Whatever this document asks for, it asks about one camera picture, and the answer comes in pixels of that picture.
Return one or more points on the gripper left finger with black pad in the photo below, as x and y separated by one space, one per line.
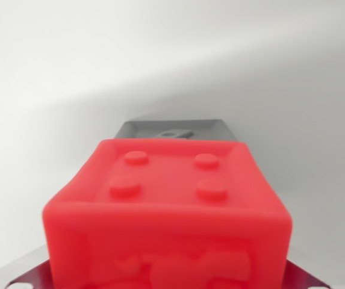
24 275

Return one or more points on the grey embossed cube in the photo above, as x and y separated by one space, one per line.
148 128

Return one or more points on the red embossed cube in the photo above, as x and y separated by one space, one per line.
166 216

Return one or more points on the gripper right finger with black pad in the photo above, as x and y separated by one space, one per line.
307 275

